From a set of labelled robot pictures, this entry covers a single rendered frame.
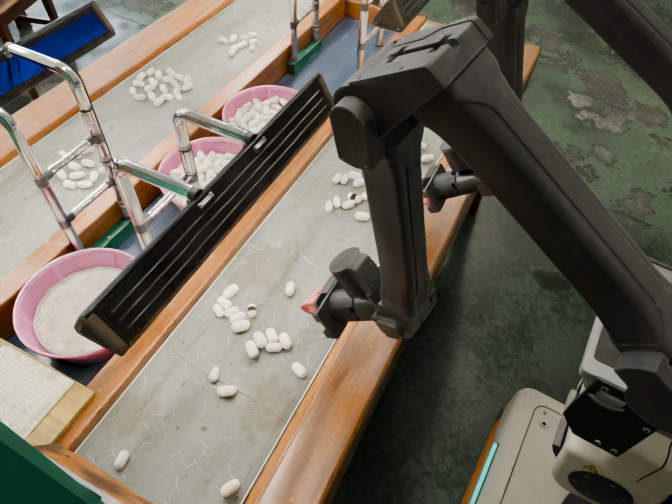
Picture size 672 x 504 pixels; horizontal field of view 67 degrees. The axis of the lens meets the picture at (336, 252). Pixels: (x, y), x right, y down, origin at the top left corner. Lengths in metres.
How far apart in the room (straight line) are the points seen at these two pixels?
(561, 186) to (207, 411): 0.75
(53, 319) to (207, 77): 0.90
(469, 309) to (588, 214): 1.62
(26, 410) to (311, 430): 0.49
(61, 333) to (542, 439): 1.23
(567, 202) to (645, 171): 2.55
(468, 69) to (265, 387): 0.74
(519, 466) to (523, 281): 0.90
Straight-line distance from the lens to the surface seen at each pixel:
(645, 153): 3.12
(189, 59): 1.84
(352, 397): 0.97
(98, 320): 0.70
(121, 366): 1.06
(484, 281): 2.16
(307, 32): 1.93
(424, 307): 0.76
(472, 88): 0.42
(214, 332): 1.08
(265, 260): 1.17
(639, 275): 0.50
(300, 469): 0.93
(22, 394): 1.08
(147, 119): 1.60
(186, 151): 1.00
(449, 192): 1.13
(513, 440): 1.56
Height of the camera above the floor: 1.66
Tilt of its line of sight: 51 degrees down
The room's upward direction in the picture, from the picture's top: 4 degrees clockwise
